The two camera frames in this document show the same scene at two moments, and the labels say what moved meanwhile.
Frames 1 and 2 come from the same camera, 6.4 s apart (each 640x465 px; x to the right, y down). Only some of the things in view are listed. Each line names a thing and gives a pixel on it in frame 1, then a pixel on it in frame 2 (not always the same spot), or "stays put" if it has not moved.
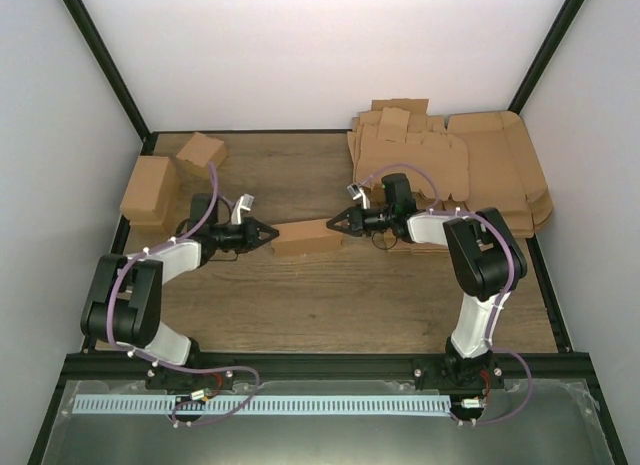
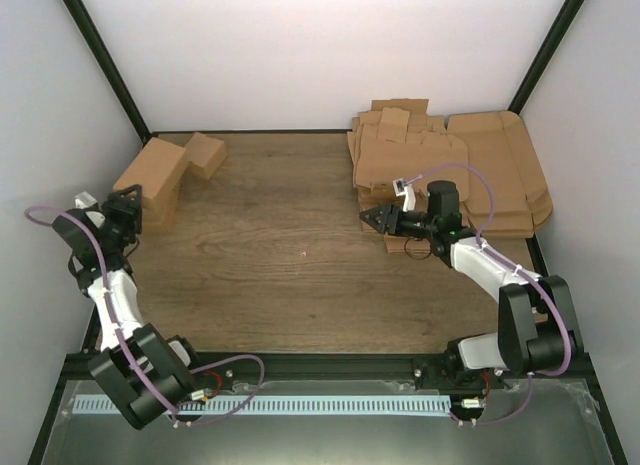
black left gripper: [251, 228] to [127, 209]
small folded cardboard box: [199, 151] stays put
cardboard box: [306, 237] to [157, 169]
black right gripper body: [359, 221] to [393, 210]
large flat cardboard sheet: [505, 175] stays put
